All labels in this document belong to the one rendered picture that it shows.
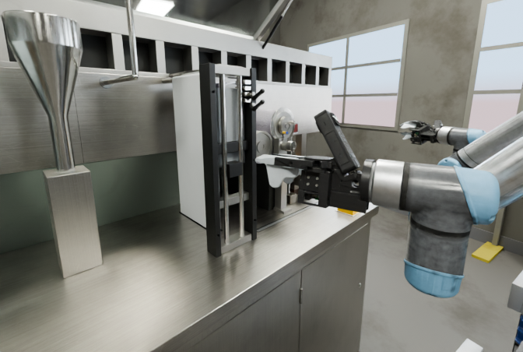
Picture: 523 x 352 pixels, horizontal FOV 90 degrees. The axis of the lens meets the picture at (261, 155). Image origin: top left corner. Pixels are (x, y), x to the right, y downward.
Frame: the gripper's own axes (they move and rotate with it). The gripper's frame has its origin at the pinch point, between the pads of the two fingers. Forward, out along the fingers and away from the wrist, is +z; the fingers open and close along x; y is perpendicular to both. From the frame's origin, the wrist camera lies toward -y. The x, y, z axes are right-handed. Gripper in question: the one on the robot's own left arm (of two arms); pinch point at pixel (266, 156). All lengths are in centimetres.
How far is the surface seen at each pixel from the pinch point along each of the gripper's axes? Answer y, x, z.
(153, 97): -16, 22, 64
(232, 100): -13.6, 15.9, 21.4
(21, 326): 38, -26, 39
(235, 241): 29.3, 18.9, 19.3
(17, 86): -13, -16, 74
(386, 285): 102, 167, -18
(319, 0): -209, 346, 118
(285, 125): -8, 50, 20
